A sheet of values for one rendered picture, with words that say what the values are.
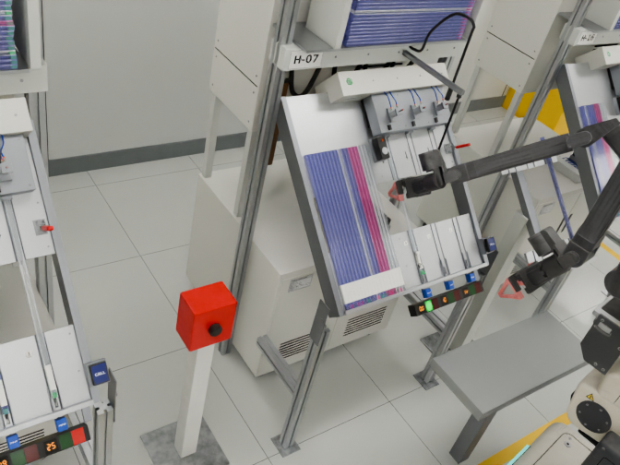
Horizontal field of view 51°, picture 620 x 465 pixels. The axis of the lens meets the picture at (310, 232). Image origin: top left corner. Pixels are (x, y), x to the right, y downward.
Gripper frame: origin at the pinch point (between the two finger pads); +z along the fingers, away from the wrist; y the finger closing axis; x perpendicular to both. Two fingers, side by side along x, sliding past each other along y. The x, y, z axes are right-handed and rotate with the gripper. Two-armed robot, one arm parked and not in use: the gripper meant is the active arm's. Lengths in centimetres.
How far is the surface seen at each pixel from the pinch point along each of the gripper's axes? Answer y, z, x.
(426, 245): -5.9, 0.4, 20.5
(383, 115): 3.2, -4.6, -25.9
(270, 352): 41, 44, 45
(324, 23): 28, -16, -53
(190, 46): -6, 138, -105
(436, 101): -23.1, -4.7, -28.5
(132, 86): 24, 153, -91
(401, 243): 4.7, 0.5, 17.2
